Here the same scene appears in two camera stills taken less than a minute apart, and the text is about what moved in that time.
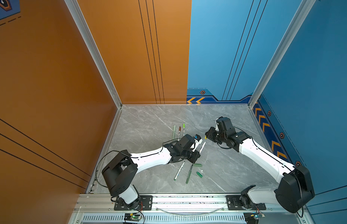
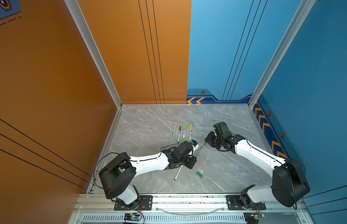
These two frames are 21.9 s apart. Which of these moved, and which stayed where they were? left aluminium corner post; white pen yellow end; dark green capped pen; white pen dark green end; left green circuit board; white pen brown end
Moved: dark green capped pen; white pen yellow end
Stayed: white pen brown end; left aluminium corner post; left green circuit board; white pen dark green end
